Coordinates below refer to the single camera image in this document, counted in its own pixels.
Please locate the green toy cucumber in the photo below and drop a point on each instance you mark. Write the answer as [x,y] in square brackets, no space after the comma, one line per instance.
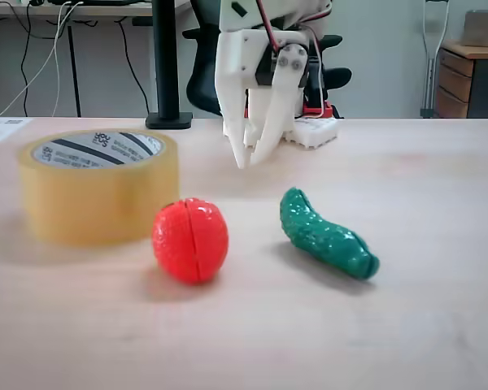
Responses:
[321,235]

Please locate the cardboard box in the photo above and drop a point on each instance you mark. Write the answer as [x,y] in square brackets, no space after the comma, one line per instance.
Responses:
[482,28]

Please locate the white paper sheet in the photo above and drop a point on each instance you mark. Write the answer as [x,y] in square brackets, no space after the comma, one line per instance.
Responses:
[0,128]

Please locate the black office chair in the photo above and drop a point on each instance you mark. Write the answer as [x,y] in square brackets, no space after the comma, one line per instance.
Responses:
[203,81]

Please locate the clear packing tape roll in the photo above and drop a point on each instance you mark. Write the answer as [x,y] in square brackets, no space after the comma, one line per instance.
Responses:
[97,203]

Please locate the black monitor stand pole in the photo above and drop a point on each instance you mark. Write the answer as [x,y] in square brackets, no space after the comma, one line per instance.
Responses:
[164,61]

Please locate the red toy tomato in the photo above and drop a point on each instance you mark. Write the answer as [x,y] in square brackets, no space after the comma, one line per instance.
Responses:
[189,241]

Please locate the wooden drawer cabinet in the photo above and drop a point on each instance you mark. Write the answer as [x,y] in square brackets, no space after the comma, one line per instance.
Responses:
[455,89]

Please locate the grey metal crutch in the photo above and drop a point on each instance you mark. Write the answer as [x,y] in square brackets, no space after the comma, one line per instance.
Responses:
[430,73]

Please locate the white desk with black legs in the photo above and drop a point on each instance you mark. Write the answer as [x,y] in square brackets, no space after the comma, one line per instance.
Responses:
[24,11]

